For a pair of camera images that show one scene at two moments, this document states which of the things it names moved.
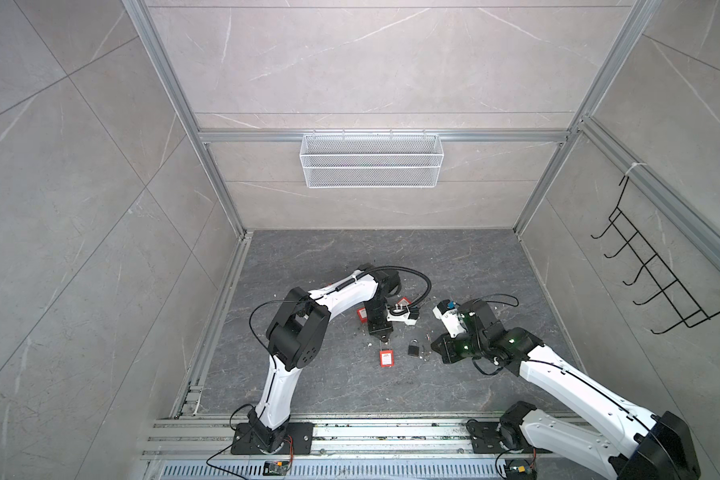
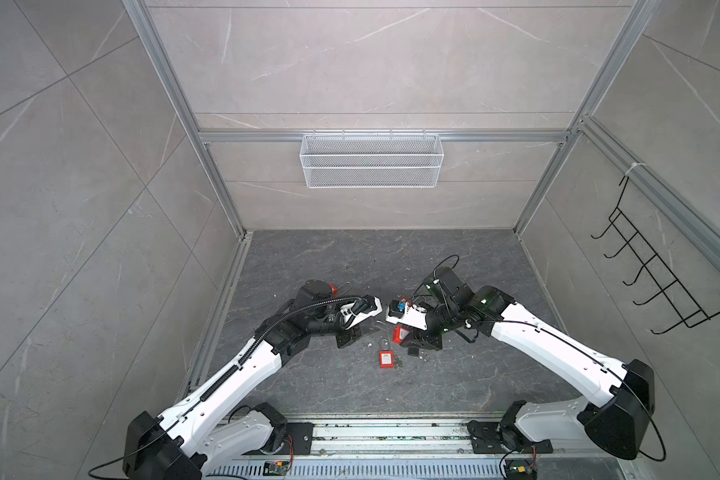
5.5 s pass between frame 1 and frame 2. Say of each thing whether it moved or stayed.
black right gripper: moved
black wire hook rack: stayed
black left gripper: moved
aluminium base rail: stayed
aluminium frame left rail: stayed
